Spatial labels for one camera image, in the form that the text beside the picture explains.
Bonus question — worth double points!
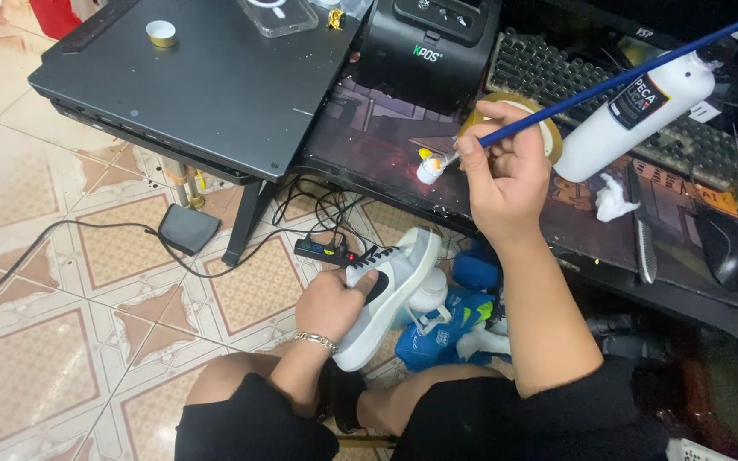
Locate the chrome table leg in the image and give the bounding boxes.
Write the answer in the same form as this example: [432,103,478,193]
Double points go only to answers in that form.
[163,157,206,211]

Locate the white plastic basket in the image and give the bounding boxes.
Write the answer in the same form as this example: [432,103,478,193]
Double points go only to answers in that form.
[665,438,738,461]

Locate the small white paint bottle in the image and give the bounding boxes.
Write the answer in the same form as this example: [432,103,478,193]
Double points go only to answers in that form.
[416,149,447,187]

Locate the black power strip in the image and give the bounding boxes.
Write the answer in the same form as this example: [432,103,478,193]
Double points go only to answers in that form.
[293,233,365,268]

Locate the black pedal cable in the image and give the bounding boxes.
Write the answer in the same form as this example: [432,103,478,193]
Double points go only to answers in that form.
[0,220,299,297]

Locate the white tissue wad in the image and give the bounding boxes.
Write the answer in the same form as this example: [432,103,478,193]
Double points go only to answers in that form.
[594,173,641,224]

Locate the white gold rimmed cap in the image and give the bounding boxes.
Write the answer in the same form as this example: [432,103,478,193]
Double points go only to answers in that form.
[145,20,178,49]

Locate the white plastic bottle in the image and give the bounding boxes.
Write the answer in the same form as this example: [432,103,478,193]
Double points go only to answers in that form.
[406,266,450,315]

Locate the blue cloth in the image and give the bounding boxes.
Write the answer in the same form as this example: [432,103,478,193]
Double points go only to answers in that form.
[451,243,504,293]

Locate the black computer mouse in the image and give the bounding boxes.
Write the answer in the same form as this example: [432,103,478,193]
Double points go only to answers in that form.
[692,208,738,295]

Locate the black foot pedal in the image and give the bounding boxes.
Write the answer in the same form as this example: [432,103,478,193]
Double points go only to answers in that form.
[156,204,223,257]

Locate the blue plastic bag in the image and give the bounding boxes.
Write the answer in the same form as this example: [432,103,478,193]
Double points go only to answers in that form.
[395,288,512,374]

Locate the black side table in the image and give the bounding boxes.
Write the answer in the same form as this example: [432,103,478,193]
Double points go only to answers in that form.
[27,0,365,268]

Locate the bundle of black cables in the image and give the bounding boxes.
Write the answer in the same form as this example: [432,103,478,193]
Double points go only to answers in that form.
[271,176,383,254]

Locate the red container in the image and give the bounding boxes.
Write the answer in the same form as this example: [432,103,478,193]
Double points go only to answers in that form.
[28,0,83,41]

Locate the person's right leg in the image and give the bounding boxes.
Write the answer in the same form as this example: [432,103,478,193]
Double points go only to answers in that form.
[356,364,516,438]

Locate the clear tape roll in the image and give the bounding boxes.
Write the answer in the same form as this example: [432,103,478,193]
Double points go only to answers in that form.
[457,91,564,167]

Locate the grey white sneaker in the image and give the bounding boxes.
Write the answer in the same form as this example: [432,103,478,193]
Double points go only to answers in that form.
[332,227,443,373]

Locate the black receipt printer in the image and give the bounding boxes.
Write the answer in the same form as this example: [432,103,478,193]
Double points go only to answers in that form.
[357,0,503,117]

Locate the blue handled paintbrush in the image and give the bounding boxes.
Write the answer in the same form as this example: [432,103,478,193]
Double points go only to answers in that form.
[436,5,738,174]

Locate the person's left hand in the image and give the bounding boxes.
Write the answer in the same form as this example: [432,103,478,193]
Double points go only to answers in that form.
[295,269,380,344]

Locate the clear phone case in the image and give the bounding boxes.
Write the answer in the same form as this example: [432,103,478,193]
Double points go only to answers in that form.
[236,0,320,38]

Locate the printed desk mat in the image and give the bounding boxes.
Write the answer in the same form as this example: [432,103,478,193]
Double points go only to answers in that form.
[302,77,738,315]

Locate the black knife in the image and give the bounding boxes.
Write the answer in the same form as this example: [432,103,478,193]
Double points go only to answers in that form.
[625,160,659,286]

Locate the person's left leg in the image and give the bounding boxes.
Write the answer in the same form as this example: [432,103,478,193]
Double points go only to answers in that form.
[184,351,283,407]

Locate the person's leg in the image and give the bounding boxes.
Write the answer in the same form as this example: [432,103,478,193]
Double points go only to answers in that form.
[184,351,283,407]
[356,364,516,438]

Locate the black keyboard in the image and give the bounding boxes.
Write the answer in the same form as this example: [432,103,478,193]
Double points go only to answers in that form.
[484,29,738,193]

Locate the silver bracelet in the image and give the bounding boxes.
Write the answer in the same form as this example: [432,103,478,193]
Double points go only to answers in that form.
[293,332,340,357]

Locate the person's black shorts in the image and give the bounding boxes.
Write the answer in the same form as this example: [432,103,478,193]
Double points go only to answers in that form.
[173,355,672,461]

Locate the large white bottle black label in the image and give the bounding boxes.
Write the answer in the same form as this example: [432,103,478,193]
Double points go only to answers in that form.
[553,51,720,184]

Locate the person's right hand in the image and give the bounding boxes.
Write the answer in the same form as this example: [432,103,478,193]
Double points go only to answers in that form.
[455,99,554,239]

